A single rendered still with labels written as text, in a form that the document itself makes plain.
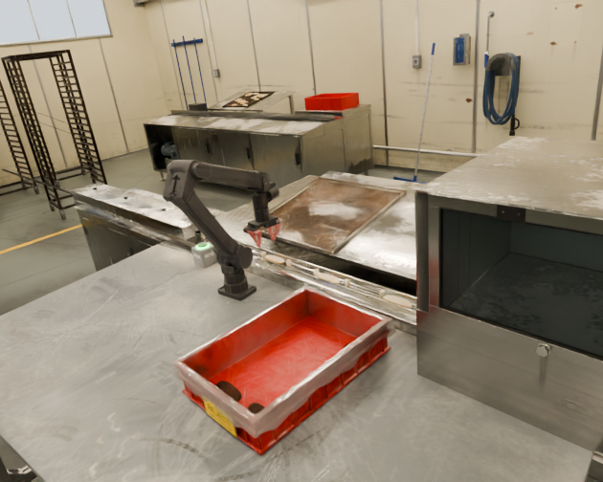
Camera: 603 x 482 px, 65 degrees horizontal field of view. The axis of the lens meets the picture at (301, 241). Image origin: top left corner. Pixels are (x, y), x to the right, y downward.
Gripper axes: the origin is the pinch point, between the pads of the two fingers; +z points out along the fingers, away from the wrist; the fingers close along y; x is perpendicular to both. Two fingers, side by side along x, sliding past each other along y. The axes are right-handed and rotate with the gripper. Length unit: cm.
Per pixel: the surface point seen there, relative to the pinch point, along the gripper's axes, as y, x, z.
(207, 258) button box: 14.5, -20.5, 6.4
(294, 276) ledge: 7.1, 21.9, 5.9
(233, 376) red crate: 51, 43, 10
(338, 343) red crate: 24, 56, 10
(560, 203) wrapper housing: 18, 108, -38
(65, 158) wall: -163, -702, 63
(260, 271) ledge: 9.0, 5.9, 7.1
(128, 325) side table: 56, -7, 11
